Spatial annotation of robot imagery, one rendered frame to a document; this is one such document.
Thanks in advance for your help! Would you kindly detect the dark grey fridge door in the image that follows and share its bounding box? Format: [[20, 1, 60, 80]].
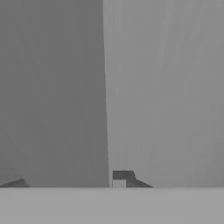
[[0, 0, 110, 189]]

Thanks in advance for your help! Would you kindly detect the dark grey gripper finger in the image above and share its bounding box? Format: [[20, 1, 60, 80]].
[[112, 170, 154, 189]]

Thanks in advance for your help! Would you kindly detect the light grey fridge door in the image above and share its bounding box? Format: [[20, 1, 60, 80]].
[[101, 0, 224, 189]]

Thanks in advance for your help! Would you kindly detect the dark grey wedge-shaped piece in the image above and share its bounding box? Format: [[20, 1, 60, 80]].
[[0, 178, 31, 188]]

